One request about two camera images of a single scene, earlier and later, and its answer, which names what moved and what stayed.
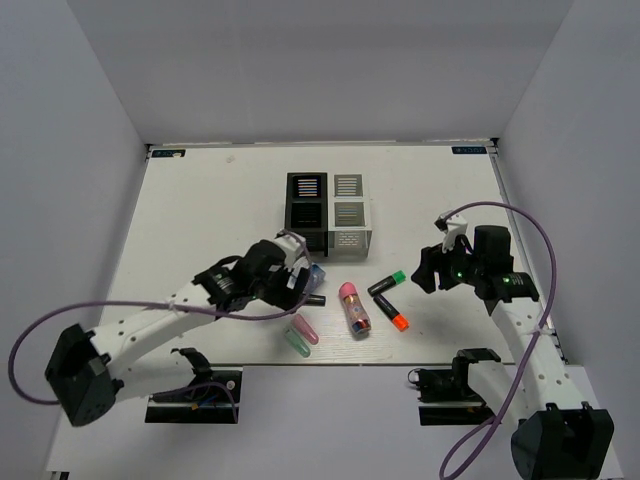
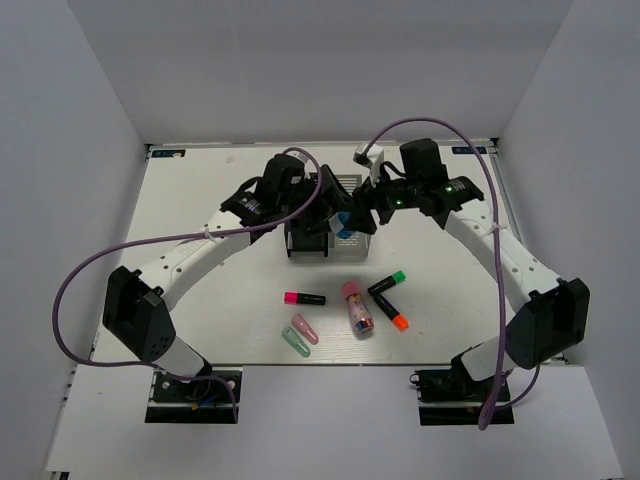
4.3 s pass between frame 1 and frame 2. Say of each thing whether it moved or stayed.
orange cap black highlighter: stayed
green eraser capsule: stayed
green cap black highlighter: stayed
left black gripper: moved
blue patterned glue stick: moved
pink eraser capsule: stayed
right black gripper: moved
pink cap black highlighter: stayed
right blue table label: stayed
